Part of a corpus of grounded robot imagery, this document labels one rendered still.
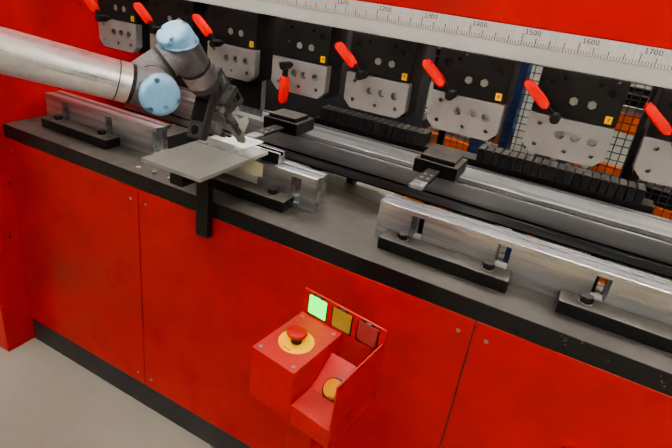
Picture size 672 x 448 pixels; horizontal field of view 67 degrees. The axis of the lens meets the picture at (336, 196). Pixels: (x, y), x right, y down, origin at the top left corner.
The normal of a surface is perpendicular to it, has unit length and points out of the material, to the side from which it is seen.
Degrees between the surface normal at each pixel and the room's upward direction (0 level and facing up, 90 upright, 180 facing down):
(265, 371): 90
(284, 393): 90
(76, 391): 0
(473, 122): 90
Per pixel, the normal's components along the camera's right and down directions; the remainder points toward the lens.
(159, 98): 0.47, 0.41
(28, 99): 0.88, 0.29
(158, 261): -0.47, 0.30
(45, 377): 0.12, -0.91
